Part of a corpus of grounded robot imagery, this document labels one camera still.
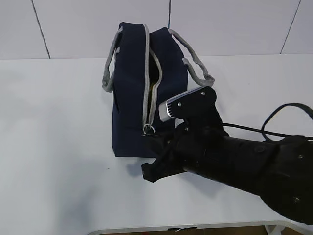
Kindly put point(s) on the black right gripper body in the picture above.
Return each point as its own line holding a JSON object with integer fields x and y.
{"x": 184, "y": 150}

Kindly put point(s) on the navy blue lunch bag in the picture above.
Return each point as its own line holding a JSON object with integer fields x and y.
{"x": 144, "y": 69}

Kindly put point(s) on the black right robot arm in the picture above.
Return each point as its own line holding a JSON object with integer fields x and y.
{"x": 279, "y": 172}

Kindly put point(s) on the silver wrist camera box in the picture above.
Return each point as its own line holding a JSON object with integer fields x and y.
{"x": 195, "y": 106}

